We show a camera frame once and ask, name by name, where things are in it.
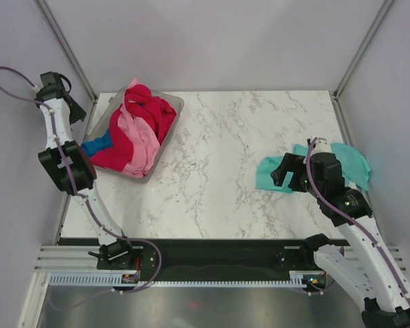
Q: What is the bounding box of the blue t shirt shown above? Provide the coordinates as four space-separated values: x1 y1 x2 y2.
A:
81 131 113 158

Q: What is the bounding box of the white slotted cable duct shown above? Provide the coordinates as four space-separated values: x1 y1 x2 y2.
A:
49 271 327 288

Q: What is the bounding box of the aluminium frame rail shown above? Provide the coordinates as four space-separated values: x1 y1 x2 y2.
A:
35 246 407 274

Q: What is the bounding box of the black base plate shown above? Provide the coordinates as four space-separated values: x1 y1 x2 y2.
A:
96 238 341 283

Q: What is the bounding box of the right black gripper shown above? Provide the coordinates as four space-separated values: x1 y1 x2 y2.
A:
270 152 324 199

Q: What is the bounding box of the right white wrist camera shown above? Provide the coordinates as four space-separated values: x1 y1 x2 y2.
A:
307 136 332 155

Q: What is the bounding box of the teal t shirt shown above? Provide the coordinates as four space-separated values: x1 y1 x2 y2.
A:
256 143 372 194

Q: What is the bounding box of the magenta t shirt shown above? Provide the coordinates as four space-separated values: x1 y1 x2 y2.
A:
88 85 177 172

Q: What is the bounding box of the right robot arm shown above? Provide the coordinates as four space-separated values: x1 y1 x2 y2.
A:
271 137 410 327

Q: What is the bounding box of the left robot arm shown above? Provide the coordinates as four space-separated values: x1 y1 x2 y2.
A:
35 72 137 271

